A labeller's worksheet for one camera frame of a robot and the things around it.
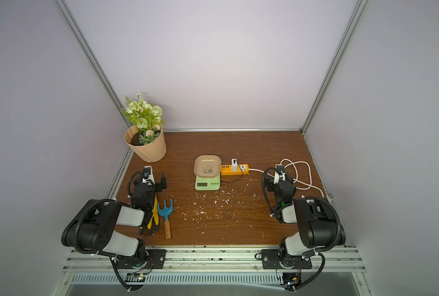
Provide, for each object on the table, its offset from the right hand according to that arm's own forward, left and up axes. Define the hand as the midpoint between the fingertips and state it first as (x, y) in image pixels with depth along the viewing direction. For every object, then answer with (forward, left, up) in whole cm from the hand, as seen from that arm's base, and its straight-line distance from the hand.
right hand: (277, 170), depth 90 cm
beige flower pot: (+8, +65, +4) cm, 65 cm away
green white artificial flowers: (+18, +66, +19) cm, 71 cm away
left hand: (-3, +62, +2) cm, 62 cm away
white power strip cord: (-1, -11, -7) cm, 13 cm away
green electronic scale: (-4, +35, -7) cm, 36 cm away
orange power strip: (+4, +26, -6) cm, 27 cm away
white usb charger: (+4, +22, -1) cm, 22 cm away
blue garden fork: (-20, +54, -7) cm, 58 cm away
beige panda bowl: (+4, +36, -4) cm, 37 cm away
